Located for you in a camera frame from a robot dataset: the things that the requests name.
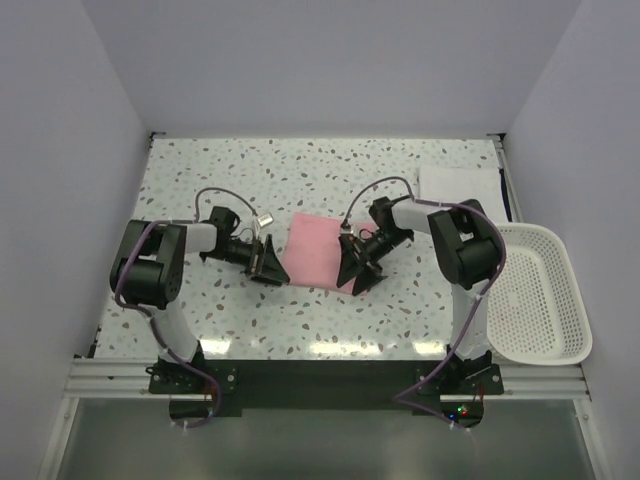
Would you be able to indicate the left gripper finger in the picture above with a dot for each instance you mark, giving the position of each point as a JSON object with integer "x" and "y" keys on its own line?
{"x": 268, "y": 259}
{"x": 270, "y": 277}

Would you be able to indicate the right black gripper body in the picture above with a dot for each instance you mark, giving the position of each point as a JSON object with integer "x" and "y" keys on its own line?
{"x": 376, "y": 246}

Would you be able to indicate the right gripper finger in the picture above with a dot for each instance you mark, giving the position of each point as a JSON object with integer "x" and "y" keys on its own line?
{"x": 354, "y": 260}
{"x": 366, "y": 280}

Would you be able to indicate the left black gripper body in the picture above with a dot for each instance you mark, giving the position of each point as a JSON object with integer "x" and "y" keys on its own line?
{"x": 241, "y": 253}

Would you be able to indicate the pink t shirt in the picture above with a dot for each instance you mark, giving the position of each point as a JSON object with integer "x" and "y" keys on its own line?
{"x": 312, "y": 253}

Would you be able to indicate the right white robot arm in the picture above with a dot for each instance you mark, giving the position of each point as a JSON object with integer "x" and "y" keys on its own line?
{"x": 469, "y": 249}

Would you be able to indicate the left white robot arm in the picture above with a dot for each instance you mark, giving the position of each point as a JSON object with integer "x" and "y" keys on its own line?
{"x": 148, "y": 271}

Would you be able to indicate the white folded t shirt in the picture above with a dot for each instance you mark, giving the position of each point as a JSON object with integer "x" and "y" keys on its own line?
{"x": 454, "y": 185}

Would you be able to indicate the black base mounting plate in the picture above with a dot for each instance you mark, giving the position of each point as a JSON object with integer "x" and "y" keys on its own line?
{"x": 229, "y": 388}

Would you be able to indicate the white perforated plastic basket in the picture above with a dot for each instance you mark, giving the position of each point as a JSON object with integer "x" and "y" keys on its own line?
{"x": 536, "y": 314}

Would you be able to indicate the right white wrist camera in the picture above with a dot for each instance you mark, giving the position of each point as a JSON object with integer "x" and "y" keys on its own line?
{"x": 348, "y": 232}

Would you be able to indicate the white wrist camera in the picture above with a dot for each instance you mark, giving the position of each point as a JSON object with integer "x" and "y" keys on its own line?
{"x": 348, "y": 232}
{"x": 262, "y": 221}

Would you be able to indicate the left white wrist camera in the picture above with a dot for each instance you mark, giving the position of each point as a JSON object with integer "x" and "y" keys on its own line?
{"x": 262, "y": 221}

